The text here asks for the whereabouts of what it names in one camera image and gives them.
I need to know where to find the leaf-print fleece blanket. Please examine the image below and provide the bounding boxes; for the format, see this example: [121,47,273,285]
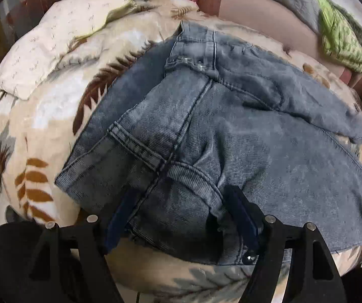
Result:
[0,0,362,302]

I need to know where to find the green patterned folded cloth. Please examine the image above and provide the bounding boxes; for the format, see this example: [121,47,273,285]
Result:
[317,0,362,73]

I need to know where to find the blue-grey denim pants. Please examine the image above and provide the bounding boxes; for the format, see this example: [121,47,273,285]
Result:
[55,22,362,265]

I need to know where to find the cream patterned pillow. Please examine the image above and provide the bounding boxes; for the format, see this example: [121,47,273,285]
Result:
[0,0,138,100]

